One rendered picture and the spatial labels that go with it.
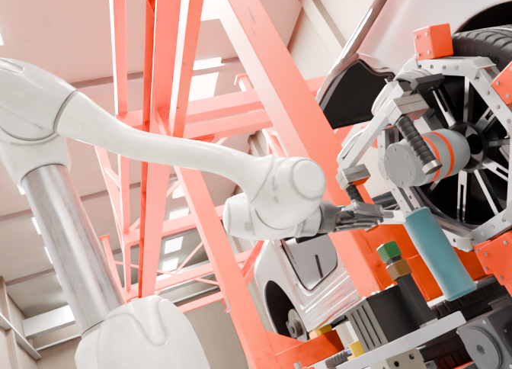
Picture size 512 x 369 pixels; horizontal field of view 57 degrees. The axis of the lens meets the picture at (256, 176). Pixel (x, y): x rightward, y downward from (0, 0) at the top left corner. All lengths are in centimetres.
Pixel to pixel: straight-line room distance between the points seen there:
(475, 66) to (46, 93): 100
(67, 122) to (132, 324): 44
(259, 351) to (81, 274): 264
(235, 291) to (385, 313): 247
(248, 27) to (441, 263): 139
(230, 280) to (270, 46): 199
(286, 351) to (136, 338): 289
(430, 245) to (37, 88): 106
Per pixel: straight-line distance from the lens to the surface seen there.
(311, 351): 367
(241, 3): 240
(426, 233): 142
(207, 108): 512
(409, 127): 120
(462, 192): 160
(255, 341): 357
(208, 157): 89
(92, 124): 101
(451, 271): 141
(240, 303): 361
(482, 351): 173
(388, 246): 122
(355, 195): 145
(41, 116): 104
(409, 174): 134
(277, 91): 205
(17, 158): 113
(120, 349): 77
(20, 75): 105
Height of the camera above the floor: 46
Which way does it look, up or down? 23 degrees up
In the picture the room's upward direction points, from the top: 25 degrees counter-clockwise
